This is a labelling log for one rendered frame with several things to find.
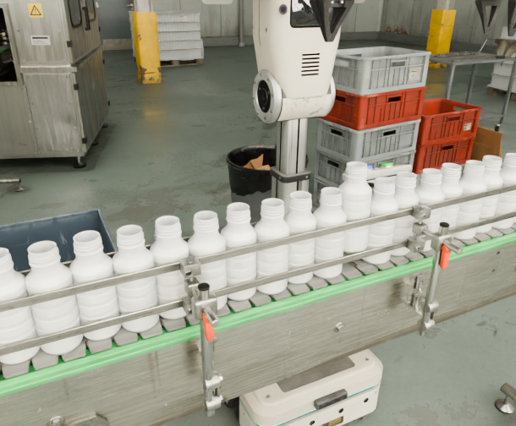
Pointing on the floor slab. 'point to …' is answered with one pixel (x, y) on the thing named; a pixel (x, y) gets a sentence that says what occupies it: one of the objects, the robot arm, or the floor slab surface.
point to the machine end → (43, 79)
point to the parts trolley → (474, 76)
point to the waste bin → (251, 177)
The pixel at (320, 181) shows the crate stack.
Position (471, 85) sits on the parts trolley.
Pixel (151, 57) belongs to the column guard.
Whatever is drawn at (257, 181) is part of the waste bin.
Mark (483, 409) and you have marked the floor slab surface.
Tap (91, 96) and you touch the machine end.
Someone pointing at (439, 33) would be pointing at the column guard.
